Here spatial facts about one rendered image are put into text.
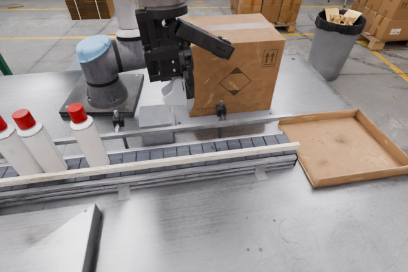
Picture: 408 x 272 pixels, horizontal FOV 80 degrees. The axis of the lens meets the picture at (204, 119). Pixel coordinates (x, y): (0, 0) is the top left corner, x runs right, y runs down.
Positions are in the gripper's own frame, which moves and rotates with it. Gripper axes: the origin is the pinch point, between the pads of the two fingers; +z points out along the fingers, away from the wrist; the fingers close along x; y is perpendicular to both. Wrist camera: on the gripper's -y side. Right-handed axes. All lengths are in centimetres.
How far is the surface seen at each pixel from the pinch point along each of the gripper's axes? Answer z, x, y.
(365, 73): 102, -157, -224
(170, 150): 20.4, -10.7, 5.9
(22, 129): 1.9, -7.2, 36.2
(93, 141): 8.8, -6.7, 23.6
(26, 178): 15.7, -7.1, 41.7
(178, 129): 12.6, -9.7, 2.8
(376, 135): 28, -4, -61
